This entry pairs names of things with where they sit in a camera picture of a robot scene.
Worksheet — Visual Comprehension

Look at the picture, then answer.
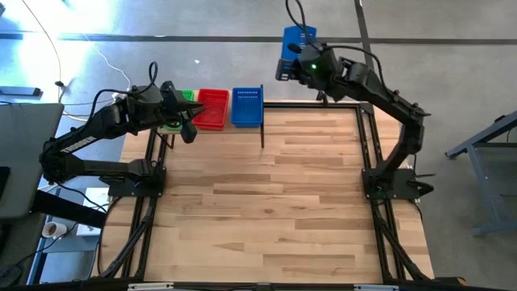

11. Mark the blue grey metal cart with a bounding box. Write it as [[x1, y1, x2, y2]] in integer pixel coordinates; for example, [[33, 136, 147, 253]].
[[443, 108, 517, 235]]

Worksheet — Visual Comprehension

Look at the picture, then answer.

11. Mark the wooden shelf with black legs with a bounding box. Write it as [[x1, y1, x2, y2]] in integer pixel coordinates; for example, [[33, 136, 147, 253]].
[[148, 83, 266, 150]]

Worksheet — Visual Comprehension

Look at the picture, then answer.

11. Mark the black flat power strip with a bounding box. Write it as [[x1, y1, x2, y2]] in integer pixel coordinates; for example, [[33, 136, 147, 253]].
[[0, 85, 44, 98]]

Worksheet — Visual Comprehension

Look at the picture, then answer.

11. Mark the white paper cup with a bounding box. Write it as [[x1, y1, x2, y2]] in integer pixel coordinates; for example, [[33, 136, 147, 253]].
[[41, 221, 68, 239]]

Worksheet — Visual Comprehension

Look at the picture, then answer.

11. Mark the white charger with cable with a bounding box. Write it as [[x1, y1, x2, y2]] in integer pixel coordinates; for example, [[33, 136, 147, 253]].
[[82, 34, 132, 100]]

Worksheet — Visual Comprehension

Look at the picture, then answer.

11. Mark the black aluminium table frame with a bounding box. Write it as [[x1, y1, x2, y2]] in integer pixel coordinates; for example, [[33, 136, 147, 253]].
[[96, 100, 465, 291]]

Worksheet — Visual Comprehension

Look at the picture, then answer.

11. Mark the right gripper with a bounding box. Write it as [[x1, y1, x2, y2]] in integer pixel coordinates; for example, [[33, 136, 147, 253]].
[[275, 41, 343, 93]]

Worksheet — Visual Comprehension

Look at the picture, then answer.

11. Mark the white box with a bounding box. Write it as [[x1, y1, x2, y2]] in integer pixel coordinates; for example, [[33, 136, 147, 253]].
[[76, 187, 111, 238]]

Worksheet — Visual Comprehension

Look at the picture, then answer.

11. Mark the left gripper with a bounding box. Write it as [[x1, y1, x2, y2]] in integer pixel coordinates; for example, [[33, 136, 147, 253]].
[[160, 80, 206, 145]]

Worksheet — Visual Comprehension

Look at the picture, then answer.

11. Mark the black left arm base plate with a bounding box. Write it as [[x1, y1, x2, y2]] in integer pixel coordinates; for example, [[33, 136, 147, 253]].
[[107, 165, 167, 199]]

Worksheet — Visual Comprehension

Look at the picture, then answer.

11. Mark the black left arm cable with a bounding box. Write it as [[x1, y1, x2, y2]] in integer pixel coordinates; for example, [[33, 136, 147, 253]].
[[90, 61, 159, 120]]

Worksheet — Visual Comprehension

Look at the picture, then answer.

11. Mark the dark grey monitor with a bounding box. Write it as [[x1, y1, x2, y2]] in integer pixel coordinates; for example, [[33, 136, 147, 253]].
[[0, 103, 65, 219]]

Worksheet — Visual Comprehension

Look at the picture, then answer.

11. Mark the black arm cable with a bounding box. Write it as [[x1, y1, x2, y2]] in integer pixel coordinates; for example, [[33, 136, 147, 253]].
[[90, 61, 159, 120], [284, 0, 385, 78]]

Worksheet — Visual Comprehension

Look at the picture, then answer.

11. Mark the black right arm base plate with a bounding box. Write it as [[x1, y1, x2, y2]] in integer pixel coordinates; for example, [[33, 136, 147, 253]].
[[361, 167, 421, 201]]

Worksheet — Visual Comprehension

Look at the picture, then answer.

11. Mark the thin cable with black plug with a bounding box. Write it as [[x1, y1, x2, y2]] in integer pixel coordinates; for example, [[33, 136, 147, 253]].
[[19, 0, 65, 104]]

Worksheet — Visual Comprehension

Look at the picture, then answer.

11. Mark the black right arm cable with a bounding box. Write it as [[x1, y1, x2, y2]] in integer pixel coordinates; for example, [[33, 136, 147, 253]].
[[284, 0, 385, 78]]

